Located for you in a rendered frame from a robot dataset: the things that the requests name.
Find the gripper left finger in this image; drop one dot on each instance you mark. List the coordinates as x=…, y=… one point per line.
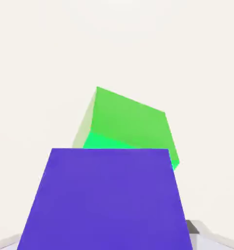
x=7, y=242

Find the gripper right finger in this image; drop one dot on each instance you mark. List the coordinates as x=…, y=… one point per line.
x=208, y=237

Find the small purple cube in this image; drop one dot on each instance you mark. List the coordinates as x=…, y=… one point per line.
x=107, y=199

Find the small green cube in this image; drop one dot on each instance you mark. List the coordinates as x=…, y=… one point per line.
x=128, y=125

